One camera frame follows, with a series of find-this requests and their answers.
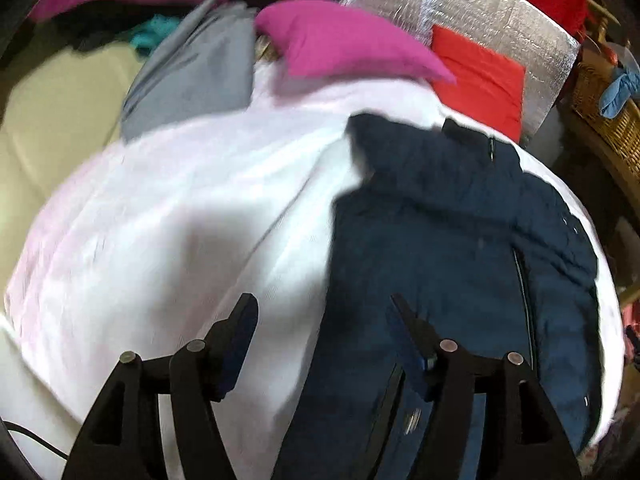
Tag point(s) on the white blanket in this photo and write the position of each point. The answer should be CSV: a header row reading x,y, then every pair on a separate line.
x,y
175,240

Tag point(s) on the red pillow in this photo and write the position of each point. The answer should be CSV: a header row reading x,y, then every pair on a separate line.
x,y
480,80

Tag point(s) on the cream leather sofa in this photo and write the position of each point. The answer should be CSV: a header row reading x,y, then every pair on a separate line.
x,y
60,125

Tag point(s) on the wicker basket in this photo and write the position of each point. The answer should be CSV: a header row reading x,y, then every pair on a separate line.
x,y
615,125

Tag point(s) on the blue cloth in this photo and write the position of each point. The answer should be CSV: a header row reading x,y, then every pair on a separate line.
x,y
620,92

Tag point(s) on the magenta pillow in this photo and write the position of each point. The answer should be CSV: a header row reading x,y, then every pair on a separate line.
x,y
340,40

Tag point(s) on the dark garment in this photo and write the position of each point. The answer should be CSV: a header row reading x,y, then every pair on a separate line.
x,y
95,25

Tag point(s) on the silver foil insulation board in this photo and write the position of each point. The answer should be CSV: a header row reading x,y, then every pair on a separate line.
x,y
500,15

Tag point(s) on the grey garment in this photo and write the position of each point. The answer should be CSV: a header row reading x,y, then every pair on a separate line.
x,y
200,75

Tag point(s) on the navy quilted jacket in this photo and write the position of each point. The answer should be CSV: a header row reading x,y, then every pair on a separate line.
x,y
450,240

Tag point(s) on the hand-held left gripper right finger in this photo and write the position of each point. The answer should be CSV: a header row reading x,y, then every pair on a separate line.
x,y
419,360

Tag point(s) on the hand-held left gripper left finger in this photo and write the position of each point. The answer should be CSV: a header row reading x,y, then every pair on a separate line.
x,y
240,332

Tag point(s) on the wooden side table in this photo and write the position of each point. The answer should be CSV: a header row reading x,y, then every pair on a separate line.
x,y
595,152

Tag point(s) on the teal garment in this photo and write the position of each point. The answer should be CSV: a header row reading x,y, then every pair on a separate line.
x,y
155,32

